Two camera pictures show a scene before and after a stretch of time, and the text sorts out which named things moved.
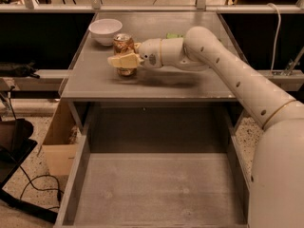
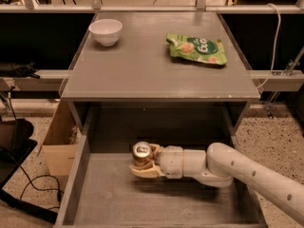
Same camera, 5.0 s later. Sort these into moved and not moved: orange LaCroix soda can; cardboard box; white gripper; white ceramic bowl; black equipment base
Moved: orange LaCroix soda can; white gripper
Not moved: white ceramic bowl; cardboard box; black equipment base
